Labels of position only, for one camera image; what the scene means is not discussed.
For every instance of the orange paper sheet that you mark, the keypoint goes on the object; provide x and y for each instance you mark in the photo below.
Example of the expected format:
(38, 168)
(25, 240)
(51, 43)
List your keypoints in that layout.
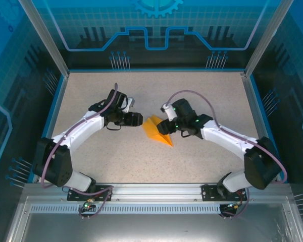
(151, 128)

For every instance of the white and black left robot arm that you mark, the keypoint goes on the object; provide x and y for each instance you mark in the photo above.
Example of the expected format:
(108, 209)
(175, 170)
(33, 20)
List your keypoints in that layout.
(86, 126)

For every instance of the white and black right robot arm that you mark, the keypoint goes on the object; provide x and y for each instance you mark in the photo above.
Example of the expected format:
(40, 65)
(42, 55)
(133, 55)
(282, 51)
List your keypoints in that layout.
(224, 137)

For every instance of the grey metal sheet panel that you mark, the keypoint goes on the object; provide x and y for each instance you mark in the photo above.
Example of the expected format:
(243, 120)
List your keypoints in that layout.
(151, 227)

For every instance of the blue table edge strip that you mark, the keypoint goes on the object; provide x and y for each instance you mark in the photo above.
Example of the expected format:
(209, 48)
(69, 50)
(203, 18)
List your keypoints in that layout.
(46, 121)
(267, 113)

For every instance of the aluminium mounting rail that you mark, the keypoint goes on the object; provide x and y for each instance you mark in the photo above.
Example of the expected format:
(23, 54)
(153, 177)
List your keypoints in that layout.
(156, 191)

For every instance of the aluminium side rail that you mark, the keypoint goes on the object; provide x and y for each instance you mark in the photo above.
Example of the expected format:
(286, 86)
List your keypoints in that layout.
(258, 113)

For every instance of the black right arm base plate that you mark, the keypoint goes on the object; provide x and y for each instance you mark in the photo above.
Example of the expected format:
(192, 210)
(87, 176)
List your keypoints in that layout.
(209, 194)

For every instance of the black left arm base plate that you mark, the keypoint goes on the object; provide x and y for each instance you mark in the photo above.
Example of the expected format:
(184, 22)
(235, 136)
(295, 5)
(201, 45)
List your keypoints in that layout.
(103, 195)

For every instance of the aluminium frame post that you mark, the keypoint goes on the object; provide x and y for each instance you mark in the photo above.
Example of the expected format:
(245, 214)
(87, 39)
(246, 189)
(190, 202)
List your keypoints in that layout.
(266, 35)
(44, 35)

